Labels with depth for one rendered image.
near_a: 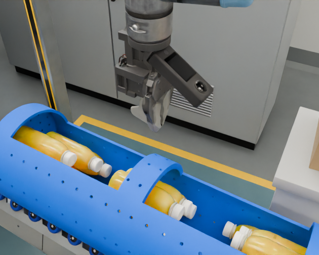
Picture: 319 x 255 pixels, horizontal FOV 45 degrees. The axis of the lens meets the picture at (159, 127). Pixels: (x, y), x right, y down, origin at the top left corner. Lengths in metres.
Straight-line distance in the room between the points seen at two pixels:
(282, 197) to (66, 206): 0.57
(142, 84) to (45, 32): 0.74
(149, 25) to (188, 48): 1.78
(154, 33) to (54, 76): 0.88
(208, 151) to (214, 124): 0.19
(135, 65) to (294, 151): 0.59
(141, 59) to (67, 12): 2.14
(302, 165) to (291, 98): 2.19
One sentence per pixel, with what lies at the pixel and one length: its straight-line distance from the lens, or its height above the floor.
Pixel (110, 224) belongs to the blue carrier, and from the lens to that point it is 0.89.
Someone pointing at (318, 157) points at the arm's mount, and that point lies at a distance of 1.05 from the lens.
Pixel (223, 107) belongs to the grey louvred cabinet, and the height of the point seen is 0.32.
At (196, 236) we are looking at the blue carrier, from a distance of 0.82.
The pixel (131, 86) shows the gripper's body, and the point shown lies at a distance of 0.69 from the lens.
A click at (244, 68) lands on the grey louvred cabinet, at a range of 2.31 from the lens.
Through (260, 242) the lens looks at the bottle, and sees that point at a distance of 0.87.
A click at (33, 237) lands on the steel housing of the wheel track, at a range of 1.27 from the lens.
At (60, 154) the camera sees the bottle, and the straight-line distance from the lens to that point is 1.06.
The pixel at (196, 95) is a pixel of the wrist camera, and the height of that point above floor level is 1.53.
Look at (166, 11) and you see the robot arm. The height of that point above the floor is 1.65.
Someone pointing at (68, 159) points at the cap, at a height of 1.16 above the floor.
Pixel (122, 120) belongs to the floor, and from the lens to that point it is 2.89.
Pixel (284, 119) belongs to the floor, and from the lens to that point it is 3.03.
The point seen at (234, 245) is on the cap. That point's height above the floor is 1.15.
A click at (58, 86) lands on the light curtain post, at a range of 1.48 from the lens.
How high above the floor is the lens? 1.91
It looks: 43 degrees down
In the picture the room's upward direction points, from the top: straight up
